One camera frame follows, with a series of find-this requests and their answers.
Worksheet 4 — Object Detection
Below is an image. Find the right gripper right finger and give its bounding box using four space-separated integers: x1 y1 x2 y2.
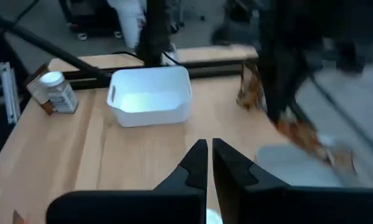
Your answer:
213 139 373 224

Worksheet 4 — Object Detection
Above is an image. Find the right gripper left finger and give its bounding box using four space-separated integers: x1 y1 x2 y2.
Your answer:
46 139 208 224

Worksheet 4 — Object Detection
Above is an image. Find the grey plastic bin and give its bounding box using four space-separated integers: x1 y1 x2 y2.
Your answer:
255 141 349 189

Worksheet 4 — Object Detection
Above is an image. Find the white plastic bin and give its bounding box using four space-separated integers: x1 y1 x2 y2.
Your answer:
106 65 193 128

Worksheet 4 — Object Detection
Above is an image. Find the white plastic strip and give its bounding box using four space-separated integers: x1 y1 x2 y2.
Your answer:
0 61 22 125

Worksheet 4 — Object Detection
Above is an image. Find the black wheeled cart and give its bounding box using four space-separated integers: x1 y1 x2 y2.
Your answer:
58 0 125 41

